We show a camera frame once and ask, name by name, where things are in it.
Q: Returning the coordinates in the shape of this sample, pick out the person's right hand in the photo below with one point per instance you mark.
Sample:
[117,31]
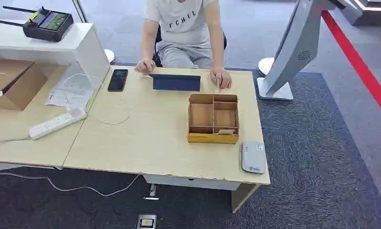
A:
[145,65]

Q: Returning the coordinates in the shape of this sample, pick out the person's left hand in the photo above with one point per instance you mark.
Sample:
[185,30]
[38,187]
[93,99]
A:
[221,78]

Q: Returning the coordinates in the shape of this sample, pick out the black office chair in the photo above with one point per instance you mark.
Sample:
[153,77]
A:
[157,58]

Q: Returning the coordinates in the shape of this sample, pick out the black smartphone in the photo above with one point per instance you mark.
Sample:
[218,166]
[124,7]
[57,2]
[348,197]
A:
[118,80]

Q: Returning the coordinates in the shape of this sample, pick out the white round stand base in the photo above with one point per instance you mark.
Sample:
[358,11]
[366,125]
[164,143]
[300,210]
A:
[109,56]
[265,67]

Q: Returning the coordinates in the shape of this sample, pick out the pale card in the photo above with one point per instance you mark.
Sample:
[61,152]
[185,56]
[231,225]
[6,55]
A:
[226,131]

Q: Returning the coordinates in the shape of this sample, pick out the person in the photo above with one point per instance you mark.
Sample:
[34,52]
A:
[184,25]

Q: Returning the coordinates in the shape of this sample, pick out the wooden card box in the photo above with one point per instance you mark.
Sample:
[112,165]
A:
[209,138]

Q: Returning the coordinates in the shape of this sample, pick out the printed paper sheet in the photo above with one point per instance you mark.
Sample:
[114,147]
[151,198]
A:
[71,91]

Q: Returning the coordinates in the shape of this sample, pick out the grey kiosk stand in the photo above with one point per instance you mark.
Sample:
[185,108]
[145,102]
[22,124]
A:
[294,47]

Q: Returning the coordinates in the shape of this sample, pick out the white desk shelf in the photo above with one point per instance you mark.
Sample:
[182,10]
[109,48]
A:
[67,44]

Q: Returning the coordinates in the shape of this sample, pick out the metal stand pole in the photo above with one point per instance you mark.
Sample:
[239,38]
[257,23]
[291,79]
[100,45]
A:
[79,11]

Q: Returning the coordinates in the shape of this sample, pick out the grey card reader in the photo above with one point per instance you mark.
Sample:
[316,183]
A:
[253,158]

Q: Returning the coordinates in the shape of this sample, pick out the black remote controller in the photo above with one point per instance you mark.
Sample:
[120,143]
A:
[48,27]

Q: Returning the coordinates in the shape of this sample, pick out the white power strip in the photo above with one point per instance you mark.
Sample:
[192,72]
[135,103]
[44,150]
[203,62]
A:
[57,123]

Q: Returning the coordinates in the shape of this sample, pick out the brown cardboard box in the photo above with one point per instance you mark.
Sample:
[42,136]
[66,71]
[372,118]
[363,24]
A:
[16,83]

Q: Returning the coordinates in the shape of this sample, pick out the pale wooden side desk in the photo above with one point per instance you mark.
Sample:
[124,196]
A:
[35,151]

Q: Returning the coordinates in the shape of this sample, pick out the metal floor socket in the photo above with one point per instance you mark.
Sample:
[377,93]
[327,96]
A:
[146,222]

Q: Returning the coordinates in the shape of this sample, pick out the white floor bracket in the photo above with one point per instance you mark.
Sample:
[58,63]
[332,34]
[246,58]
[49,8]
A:
[152,191]

